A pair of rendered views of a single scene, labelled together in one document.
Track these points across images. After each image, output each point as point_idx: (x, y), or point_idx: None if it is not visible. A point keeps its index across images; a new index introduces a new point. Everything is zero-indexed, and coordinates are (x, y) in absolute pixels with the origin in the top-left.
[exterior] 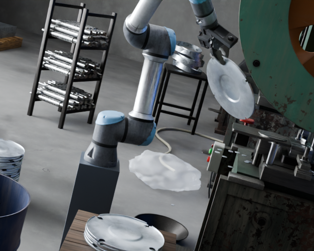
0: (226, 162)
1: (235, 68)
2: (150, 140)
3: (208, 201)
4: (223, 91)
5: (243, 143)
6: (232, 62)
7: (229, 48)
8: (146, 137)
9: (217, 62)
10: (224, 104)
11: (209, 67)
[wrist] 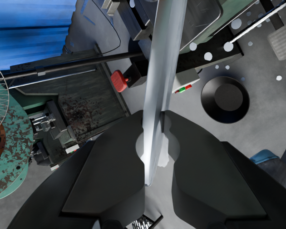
0: (179, 65)
1: (173, 18)
2: (269, 152)
3: (209, 64)
4: (169, 92)
5: (146, 63)
6: (156, 52)
7: (83, 146)
8: (276, 159)
9: (156, 151)
10: (173, 82)
11: (156, 166)
